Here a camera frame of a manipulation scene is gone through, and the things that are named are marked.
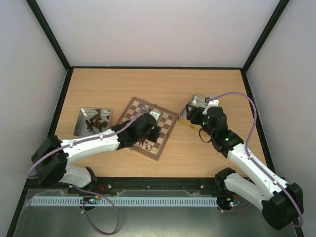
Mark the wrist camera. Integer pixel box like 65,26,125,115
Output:
202,97,219,115
149,110,161,123

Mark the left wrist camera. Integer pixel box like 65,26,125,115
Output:
149,110,161,123

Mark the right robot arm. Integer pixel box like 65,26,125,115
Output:
186,104,304,231

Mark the dark brown chess pieces pile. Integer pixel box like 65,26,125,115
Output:
85,114,109,132

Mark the purple cable loop front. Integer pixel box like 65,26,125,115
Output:
81,191,121,235

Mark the gold tin tray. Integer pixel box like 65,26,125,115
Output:
178,94,210,132

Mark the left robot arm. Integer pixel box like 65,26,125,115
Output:
27,111,160,188

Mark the wooden chess board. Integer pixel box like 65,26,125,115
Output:
117,97,178,161

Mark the pink tin tray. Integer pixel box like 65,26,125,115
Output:
74,108,112,137

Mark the light blue cable duct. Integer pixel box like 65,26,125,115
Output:
30,197,218,207

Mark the black aluminium frame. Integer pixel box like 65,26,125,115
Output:
6,0,305,237

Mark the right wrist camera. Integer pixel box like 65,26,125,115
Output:
202,97,219,115

